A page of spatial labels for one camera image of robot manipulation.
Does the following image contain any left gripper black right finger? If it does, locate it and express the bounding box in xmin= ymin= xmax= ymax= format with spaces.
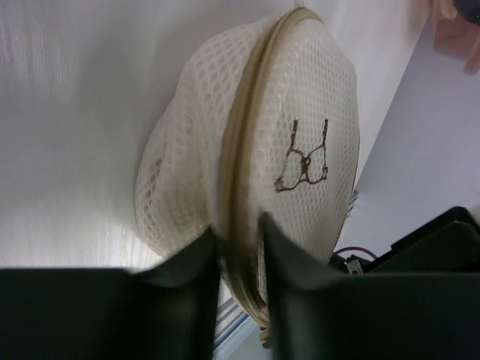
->
xmin=260 ymin=214 xmax=479 ymax=359

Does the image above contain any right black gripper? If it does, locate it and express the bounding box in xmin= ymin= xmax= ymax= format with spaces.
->
xmin=337 ymin=206 xmax=479 ymax=274

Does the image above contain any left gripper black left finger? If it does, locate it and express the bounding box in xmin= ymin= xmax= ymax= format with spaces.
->
xmin=1 ymin=230 xmax=220 ymax=359

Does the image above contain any beige round mesh laundry bag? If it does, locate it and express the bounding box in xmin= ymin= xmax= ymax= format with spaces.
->
xmin=135 ymin=7 xmax=360 ymax=329

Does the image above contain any brown translucent plastic basket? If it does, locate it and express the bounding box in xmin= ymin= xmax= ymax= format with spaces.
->
xmin=430 ymin=0 xmax=479 ymax=75

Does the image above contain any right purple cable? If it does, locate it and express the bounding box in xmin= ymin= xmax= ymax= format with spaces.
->
xmin=334 ymin=245 xmax=377 ymax=260

